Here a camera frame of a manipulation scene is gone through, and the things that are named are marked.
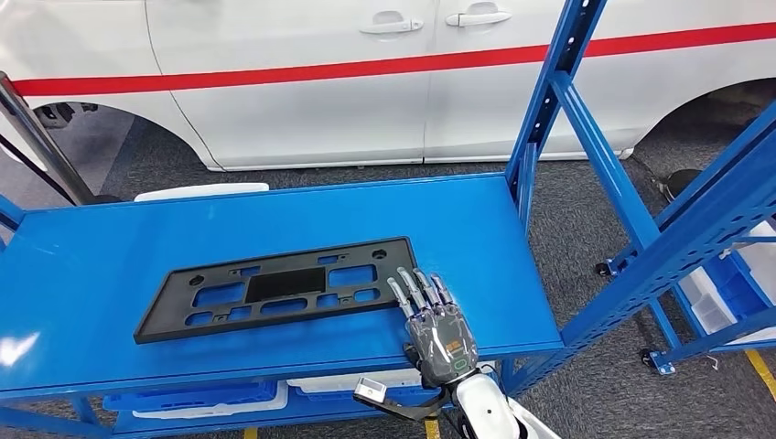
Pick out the black barrier strap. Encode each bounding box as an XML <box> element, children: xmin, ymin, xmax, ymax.
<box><xmin>0</xmin><ymin>133</ymin><xmax>80</xmax><ymax>208</ymax></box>

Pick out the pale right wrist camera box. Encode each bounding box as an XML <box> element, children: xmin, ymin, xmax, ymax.
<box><xmin>353</xmin><ymin>376</ymin><xmax>388</xmax><ymax>406</ymax></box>

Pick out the chrome stanchion post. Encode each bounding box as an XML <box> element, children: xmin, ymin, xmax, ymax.
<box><xmin>0</xmin><ymin>71</ymin><xmax>123</xmax><ymax>208</ymax></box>

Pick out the blue plastic storage bin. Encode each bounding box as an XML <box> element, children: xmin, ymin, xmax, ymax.
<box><xmin>294</xmin><ymin>384</ymin><xmax>444</xmax><ymax>404</ymax></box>
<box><xmin>102</xmin><ymin>380</ymin><xmax>280</xmax><ymax>413</ymax></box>
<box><xmin>706</xmin><ymin>254</ymin><xmax>770</xmax><ymax>321</ymax></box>

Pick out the white car with red stripe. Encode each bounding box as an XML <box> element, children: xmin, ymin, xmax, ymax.
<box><xmin>0</xmin><ymin>0</ymin><xmax>776</xmax><ymax>172</ymax></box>

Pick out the black license plate frame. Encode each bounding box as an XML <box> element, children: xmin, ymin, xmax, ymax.
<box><xmin>133</xmin><ymin>236</ymin><xmax>419</xmax><ymax>346</ymax></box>

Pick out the yellow floor tape marking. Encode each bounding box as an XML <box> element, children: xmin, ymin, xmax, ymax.
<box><xmin>242</xmin><ymin>418</ymin><xmax>442</xmax><ymax>439</ymax></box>
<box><xmin>743</xmin><ymin>348</ymin><xmax>776</xmax><ymax>402</ymax></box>

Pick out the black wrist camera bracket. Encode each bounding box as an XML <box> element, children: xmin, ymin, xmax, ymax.
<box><xmin>366</xmin><ymin>387</ymin><xmax>455</xmax><ymax>423</ymax></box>

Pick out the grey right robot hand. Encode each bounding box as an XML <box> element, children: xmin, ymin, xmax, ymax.
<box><xmin>386</xmin><ymin>266</ymin><xmax>481</xmax><ymax>391</ymax></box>

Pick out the white plastic panel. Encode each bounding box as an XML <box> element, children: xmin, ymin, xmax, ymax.
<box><xmin>133</xmin><ymin>182</ymin><xmax>271</xmax><ymax>203</ymax></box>

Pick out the dark round floor base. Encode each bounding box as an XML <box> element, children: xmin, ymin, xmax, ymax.
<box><xmin>657</xmin><ymin>168</ymin><xmax>706</xmax><ymax>206</ymax></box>

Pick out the blue metal shelf rack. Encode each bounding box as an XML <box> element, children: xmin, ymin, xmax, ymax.
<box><xmin>595</xmin><ymin>100</ymin><xmax>776</xmax><ymax>377</ymax></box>
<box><xmin>0</xmin><ymin>0</ymin><xmax>776</xmax><ymax>439</ymax></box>

